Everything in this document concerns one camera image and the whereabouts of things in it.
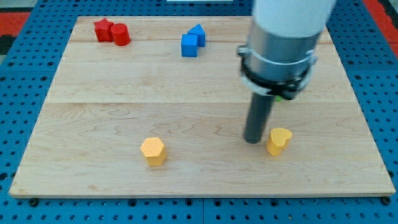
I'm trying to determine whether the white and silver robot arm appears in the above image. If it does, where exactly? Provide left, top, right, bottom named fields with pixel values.
left=238, top=0, right=336, bottom=100

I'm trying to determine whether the yellow hexagon block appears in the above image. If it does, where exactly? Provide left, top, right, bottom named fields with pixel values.
left=140, top=137, right=167, bottom=167

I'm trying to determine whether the yellow heart block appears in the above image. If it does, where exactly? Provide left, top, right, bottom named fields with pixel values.
left=266, top=128, right=293, bottom=156

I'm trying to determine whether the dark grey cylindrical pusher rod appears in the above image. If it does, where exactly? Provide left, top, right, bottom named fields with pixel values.
left=243, top=93, right=275, bottom=144

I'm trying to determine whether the blue cube block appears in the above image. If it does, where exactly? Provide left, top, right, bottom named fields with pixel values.
left=180, top=34, right=198, bottom=57

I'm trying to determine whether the blue triangle block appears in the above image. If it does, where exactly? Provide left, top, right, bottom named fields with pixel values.
left=188, top=24, right=206, bottom=47

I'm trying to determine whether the light wooden board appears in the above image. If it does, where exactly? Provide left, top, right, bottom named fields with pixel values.
left=9, top=16, right=396, bottom=198

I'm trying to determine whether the red cylinder block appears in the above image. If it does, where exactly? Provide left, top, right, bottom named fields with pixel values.
left=111, top=23, right=131, bottom=46

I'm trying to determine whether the red star block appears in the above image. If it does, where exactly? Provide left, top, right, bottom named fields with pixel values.
left=93, top=18, right=114, bottom=42

